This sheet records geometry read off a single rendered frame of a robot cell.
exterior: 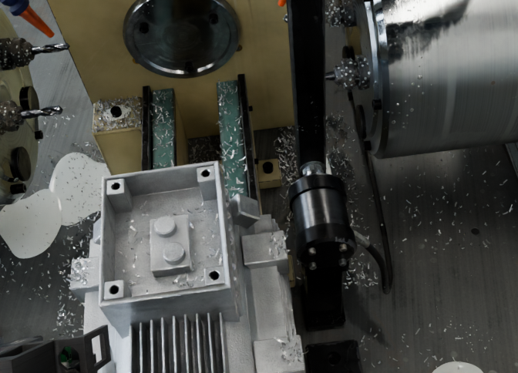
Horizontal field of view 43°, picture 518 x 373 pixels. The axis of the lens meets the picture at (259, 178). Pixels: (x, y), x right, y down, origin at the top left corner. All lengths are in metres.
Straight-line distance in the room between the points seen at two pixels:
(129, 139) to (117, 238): 0.38
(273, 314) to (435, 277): 0.36
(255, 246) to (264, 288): 0.04
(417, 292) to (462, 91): 0.30
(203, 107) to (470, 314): 0.46
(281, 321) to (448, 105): 0.28
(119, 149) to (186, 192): 0.38
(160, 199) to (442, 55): 0.30
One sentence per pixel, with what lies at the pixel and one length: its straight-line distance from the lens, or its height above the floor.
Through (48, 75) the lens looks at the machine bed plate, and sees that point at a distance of 1.20.
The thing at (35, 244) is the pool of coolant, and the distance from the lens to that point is 0.99.
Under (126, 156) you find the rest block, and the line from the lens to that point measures 0.97.
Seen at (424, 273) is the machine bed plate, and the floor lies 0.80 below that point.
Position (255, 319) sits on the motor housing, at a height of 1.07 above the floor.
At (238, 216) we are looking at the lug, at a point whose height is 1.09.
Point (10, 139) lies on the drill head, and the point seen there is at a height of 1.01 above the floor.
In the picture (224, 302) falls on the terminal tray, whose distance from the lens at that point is 0.52.
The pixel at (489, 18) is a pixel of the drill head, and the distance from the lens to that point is 0.70.
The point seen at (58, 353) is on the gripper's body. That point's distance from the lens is 0.40.
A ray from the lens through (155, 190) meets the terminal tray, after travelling 0.59.
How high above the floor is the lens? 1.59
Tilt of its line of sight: 55 degrees down
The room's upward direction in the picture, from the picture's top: 8 degrees counter-clockwise
